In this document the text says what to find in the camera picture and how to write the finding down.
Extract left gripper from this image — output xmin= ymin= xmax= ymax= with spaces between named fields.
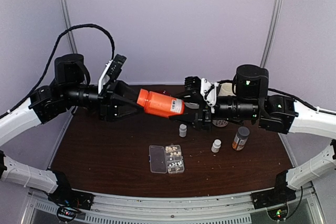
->
xmin=64 ymin=81 xmax=148 ymax=124

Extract small white pill bottle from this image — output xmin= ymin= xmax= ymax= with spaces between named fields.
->
xmin=211 ymin=139 xmax=222 ymax=153
xmin=179 ymin=124 xmax=187 ymax=137

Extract orange pill bottle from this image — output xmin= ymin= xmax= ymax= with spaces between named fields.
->
xmin=137 ymin=89 xmax=185 ymax=118

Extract amber bottle grey cap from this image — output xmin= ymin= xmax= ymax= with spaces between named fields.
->
xmin=232 ymin=126 xmax=250 ymax=151

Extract clear plastic pill organizer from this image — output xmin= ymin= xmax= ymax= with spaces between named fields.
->
xmin=149 ymin=145 xmax=185 ymax=174

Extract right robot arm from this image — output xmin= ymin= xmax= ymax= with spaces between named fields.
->
xmin=169 ymin=65 xmax=335 ymax=204

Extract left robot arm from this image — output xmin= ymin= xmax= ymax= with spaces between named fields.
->
xmin=1 ymin=54 xmax=143 ymax=205

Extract beige round pills in organizer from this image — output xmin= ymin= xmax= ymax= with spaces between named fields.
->
xmin=168 ymin=151 xmax=182 ymax=157

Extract small pills in organizer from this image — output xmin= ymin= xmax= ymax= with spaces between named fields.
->
xmin=167 ymin=163 xmax=184 ymax=174

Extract white round pills in organizer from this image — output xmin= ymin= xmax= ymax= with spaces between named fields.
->
xmin=168 ymin=156 xmax=182 ymax=164

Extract white scalloped bowl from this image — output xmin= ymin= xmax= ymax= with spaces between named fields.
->
xmin=185 ymin=102 xmax=199 ymax=110

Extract white floral mug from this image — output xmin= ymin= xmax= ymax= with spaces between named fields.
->
xmin=212 ymin=120 xmax=228 ymax=128

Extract cream ribbed mug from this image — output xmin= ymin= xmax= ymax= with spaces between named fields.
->
xmin=218 ymin=83 xmax=234 ymax=96

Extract left round circuit board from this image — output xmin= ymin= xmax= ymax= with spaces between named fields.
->
xmin=56 ymin=206 xmax=77 ymax=222

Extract round circuit board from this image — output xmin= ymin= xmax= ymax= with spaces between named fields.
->
xmin=56 ymin=206 xmax=77 ymax=222
xmin=267 ymin=206 xmax=289 ymax=221

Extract right round circuit board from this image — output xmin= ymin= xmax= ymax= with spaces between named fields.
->
xmin=267 ymin=206 xmax=289 ymax=221

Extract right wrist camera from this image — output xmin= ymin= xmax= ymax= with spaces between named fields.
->
xmin=184 ymin=76 xmax=219 ymax=107

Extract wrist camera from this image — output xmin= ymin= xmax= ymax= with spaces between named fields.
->
xmin=184 ymin=76 xmax=219 ymax=107
xmin=98 ymin=54 xmax=127 ymax=94

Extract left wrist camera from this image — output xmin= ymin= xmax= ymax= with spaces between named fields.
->
xmin=98 ymin=54 xmax=127 ymax=94

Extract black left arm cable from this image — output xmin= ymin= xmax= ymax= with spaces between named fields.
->
xmin=0 ymin=23 xmax=116 ymax=120

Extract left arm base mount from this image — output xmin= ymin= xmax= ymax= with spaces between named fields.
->
xmin=48 ymin=171 xmax=94 ymax=210

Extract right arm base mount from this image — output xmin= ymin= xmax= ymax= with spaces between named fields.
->
xmin=251 ymin=170 xmax=296 ymax=209

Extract right aluminium frame post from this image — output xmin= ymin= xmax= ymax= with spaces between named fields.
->
xmin=260 ymin=0 xmax=283 ymax=68

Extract aluminium frame post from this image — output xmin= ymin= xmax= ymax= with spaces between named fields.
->
xmin=59 ymin=0 xmax=77 ymax=54
xmin=260 ymin=0 xmax=283 ymax=68

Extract left aluminium frame post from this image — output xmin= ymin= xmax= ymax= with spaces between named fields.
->
xmin=59 ymin=0 xmax=77 ymax=54

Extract front aluminium rail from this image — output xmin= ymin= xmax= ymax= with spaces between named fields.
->
xmin=27 ymin=187 xmax=325 ymax=224

